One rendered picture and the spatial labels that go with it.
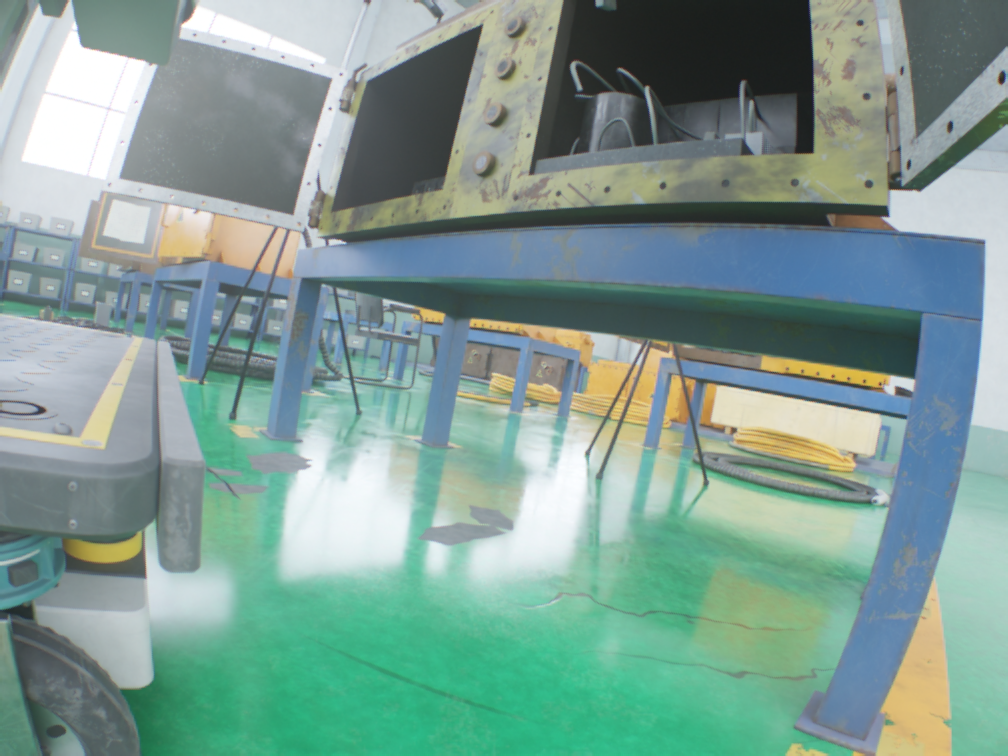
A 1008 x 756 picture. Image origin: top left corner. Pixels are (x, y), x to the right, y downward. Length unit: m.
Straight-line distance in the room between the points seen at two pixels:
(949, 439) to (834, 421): 5.95
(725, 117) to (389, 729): 1.18
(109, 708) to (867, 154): 0.89
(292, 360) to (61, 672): 1.55
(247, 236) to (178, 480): 3.19
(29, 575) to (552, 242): 0.87
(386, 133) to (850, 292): 1.46
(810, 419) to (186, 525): 6.58
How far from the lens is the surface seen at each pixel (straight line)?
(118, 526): 0.22
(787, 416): 6.72
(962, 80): 0.59
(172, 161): 1.71
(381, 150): 1.78
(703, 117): 1.22
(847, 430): 6.59
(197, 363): 3.01
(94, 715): 0.37
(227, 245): 3.35
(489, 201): 1.05
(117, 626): 0.49
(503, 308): 2.01
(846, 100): 0.79
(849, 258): 0.73
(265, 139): 1.74
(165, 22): 0.81
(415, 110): 1.89
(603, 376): 7.75
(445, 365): 2.16
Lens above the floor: 0.38
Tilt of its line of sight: 1 degrees down
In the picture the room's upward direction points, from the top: 11 degrees clockwise
